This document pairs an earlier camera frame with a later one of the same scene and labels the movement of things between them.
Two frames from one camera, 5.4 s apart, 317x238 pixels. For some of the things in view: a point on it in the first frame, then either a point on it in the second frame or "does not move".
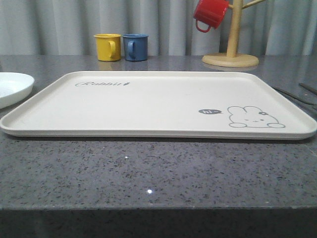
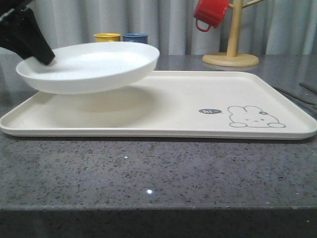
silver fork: (294, 97) does not move
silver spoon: (311, 89) does not move
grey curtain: (67, 27) does not move
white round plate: (15, 88) -> (90, 68)
